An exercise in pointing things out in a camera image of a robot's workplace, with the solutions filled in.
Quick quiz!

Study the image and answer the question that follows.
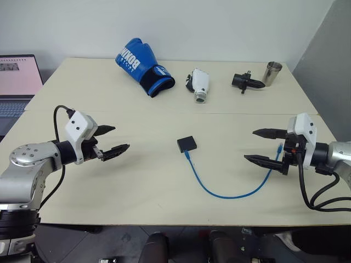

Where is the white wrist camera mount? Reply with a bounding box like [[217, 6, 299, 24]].
[[286, 113, 317, 170], [64, 111, 98, 165]]

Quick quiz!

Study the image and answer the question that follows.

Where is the blue cable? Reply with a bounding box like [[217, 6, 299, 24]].
[[184, 142, 284, 198]]

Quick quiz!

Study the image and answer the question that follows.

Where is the white robotic hand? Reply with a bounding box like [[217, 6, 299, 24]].
[[184, 68, 211, 104]]

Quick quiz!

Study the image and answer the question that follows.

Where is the dark rounded robot leg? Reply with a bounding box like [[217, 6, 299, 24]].
[[144, 232, 169, 263], [208, 230, 240, 263]]

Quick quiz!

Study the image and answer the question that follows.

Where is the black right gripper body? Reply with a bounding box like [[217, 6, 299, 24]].
[[280, 132, 307, 176]]

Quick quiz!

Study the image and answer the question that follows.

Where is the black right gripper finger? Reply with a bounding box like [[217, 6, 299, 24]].
[[252, 128, 287, 140], [244, 155, 284, 173]]

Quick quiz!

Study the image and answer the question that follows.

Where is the spare black gripper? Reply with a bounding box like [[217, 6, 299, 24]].
[[231, 70, 266, 95]]

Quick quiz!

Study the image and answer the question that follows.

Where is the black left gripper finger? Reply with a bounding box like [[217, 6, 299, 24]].
[[100, 144, 131, 162], [94, 125, 116, 137]]

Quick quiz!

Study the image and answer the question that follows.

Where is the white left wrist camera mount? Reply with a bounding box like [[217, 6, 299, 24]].
[[64, 111, 98, 165]]

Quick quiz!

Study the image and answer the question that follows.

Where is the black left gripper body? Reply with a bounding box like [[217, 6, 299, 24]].
[[81, 136, 104, 162]]

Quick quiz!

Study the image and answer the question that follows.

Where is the steel cup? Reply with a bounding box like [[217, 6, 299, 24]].
[[262, 61, 283, 87]]

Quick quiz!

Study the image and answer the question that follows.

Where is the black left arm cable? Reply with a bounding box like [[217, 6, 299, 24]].
[[38, 105, 75, 211]]

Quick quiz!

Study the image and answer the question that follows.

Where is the small black box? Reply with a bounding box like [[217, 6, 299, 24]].
[[177, 135, 198, 153]]

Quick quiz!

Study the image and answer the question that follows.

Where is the blue boxing glove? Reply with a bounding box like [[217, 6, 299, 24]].
[[115, 38, 176, 98]]

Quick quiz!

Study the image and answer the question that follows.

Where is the grey laptop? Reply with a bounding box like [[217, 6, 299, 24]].
[[0, 54, 44, 136]]

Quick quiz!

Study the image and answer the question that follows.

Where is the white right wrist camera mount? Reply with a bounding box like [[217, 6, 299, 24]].
[[286, 113, 317, 170]]

